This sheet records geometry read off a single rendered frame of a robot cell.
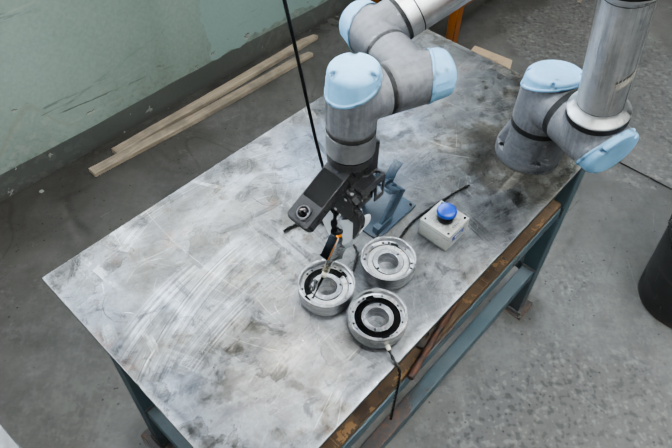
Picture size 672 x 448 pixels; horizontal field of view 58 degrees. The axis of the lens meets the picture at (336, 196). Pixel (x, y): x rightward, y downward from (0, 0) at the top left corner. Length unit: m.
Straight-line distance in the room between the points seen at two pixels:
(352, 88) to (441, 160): 0.64
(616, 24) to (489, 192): 0.46
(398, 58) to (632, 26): 0.39
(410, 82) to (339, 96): 0.11
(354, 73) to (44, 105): 1.85
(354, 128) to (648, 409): 1.53
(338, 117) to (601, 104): 0.54
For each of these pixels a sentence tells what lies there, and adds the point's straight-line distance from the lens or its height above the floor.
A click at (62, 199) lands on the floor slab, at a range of 2.57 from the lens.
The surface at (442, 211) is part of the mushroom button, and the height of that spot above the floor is 0.87.
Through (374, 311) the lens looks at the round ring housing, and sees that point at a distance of 1.11.
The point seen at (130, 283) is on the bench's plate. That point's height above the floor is 0.80.
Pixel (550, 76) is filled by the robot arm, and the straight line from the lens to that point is 1.32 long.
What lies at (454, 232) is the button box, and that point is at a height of 0.84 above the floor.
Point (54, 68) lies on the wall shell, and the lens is 2.48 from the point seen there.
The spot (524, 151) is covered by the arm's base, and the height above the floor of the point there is 0.85.
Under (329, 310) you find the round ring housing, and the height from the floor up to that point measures 0.83.
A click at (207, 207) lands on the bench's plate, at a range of 1.30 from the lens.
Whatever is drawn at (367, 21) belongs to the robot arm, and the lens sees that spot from 0.95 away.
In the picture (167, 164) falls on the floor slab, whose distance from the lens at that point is 2.58.
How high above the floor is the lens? 1.76
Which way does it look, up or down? 48 degrees down
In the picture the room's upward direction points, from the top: 2 degrees clockwise
